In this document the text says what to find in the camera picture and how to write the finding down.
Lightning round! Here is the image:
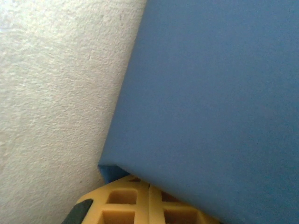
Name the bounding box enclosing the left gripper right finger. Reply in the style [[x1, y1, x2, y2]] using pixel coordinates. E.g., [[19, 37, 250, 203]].
[[149, 184, 222, 224]]

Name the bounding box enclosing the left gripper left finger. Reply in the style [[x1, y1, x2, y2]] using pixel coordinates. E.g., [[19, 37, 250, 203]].
[[61, 175, 150, 224]]

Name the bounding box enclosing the blue wrapping paper sheet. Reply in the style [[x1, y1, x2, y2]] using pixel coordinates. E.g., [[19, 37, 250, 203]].
[[97, 0, 299, 224]]

